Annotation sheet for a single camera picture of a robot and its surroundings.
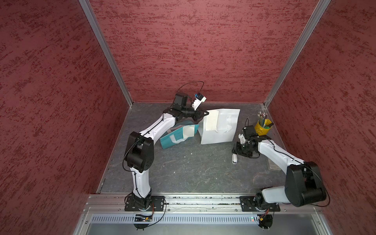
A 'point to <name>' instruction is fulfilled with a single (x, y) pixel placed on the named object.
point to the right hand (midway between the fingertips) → (235, 154)
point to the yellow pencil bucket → (263, 127)
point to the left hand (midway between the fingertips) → (207, 115)
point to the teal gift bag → (177, 133)
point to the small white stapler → (234, 158)
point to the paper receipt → (212, 120)
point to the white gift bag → (219, 126)
